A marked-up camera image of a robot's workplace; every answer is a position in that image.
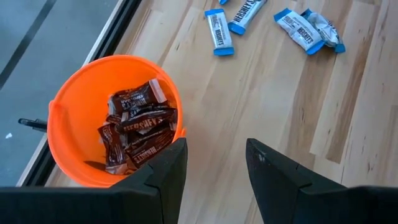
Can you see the white paper scrap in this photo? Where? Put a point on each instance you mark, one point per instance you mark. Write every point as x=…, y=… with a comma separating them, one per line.
x=8, y=135

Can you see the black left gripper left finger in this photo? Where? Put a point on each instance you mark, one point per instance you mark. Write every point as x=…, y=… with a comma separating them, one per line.
x=168, y=186

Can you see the brown chocolate bar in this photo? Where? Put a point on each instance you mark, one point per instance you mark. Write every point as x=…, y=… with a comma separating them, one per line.
x=146, y=111
x=136, y=98
x=146, y=122
x=149, y=149

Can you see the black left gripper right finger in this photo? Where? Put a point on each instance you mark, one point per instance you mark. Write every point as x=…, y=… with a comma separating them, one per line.
x=273, y=186

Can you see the silver blue-end candy packet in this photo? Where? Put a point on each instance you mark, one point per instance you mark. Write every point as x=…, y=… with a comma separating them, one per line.
x=112, y=149

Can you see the orange plastic bucket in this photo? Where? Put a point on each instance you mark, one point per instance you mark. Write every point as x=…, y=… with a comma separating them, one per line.
x=77, y=124

